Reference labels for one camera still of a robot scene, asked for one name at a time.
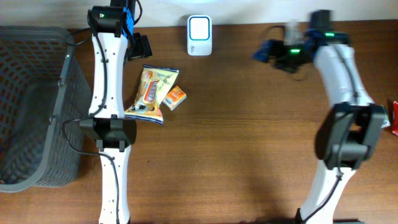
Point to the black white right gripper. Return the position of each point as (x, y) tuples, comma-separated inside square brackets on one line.
[(295, 46)]

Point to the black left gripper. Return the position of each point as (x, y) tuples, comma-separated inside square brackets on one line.
[(143, 47)]

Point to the yellow snack bag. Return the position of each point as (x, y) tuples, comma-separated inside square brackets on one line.
[(155, 83)]

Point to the orange tissue pack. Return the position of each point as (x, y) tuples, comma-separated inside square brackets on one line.
[(174, 97)]

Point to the red snack bag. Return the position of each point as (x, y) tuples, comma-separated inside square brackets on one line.
[(394, 124)]

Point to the teal tissue pack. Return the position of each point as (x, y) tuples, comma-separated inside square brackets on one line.
[(385, 121)]

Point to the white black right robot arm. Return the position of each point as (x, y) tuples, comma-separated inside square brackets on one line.
[(350, 132)]

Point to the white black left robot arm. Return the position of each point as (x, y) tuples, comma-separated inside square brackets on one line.
[(114, 43)]

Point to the grey plastic basket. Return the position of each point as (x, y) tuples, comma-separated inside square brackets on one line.
[(43, 91)]

